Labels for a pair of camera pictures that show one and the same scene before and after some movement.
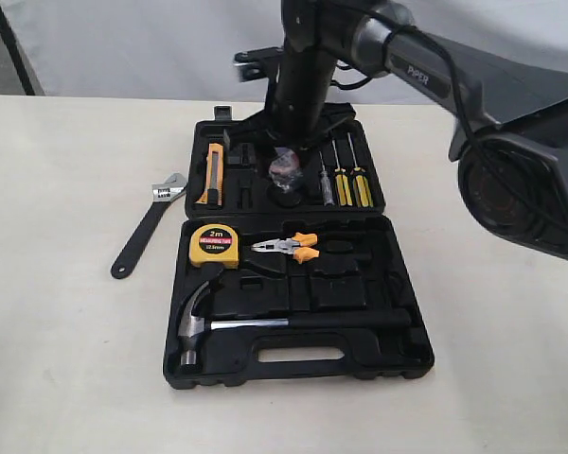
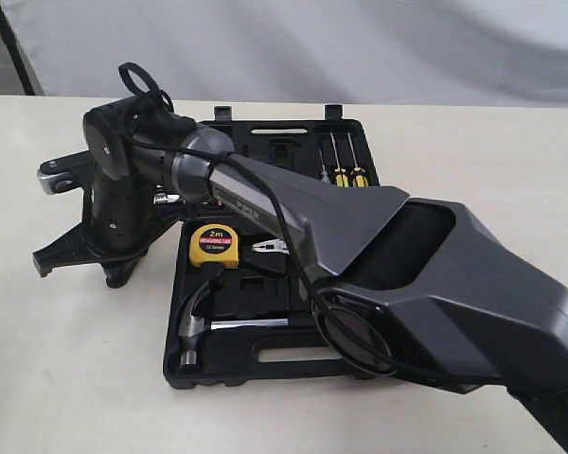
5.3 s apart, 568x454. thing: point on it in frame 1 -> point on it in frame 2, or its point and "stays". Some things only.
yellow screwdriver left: (344, 192) stays
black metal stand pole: (5, 29) stays
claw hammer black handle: (193, 327) stays
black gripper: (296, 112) -> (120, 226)
